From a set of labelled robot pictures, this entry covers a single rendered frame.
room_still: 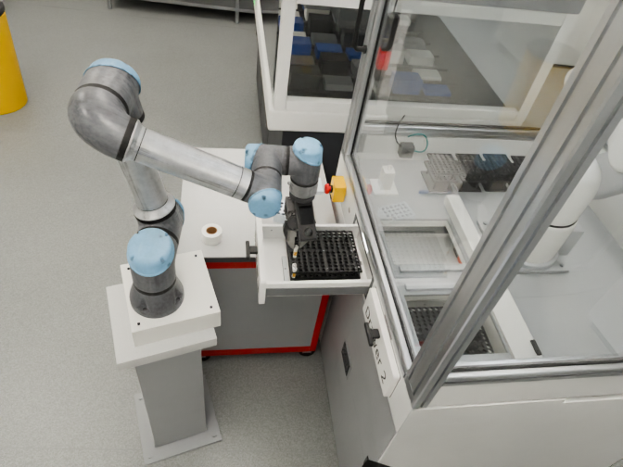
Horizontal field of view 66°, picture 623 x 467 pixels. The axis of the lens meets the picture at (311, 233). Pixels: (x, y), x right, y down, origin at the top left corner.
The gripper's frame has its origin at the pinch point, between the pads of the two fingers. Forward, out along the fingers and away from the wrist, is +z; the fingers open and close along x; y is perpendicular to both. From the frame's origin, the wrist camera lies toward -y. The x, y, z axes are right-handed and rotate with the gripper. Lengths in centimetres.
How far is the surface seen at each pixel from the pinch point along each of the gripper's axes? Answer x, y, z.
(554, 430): -71, -52, 26
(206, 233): 26.2, 24.1, 17.2
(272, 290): 7.4, -7.1, 10.9
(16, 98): 150, 225, 86
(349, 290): -16.4, -8.1, 12.0
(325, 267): -9.6, -1.9, 7.7
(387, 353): -19.7, -34.5, 5.2
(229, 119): 8, 219, 96
